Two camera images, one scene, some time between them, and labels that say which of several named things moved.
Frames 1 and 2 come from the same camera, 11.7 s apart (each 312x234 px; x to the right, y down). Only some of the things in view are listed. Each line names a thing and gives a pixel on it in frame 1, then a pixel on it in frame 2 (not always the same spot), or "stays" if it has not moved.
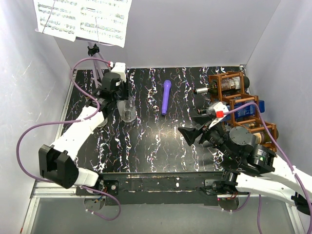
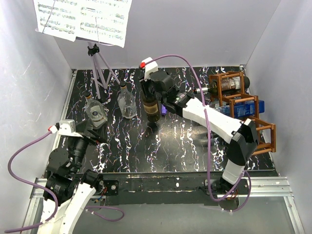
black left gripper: [125, 95] → [100, 136]
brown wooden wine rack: [229, 86] stays
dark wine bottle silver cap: [229, 84] stays
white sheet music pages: [104, 21] stays
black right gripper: [189, 134] → [148, 81]
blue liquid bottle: [250, 110] stays
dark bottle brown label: [264, 136] → [150, 106]
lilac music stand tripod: [93, 50] stays
